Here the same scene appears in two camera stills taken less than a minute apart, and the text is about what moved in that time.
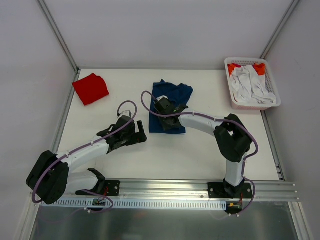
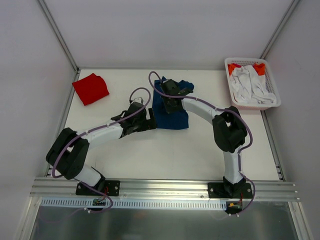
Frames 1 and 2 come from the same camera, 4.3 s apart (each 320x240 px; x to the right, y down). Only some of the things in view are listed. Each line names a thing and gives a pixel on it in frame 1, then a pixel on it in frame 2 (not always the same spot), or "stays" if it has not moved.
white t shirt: x=247 y=87 stays
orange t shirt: x=259 y=67 stays
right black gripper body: x=169 y=123 -> x=175 y=90
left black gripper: x=136 y=136 -> x=146 y=120
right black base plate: x=224 y=190 stays
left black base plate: x=112 y=188 stays
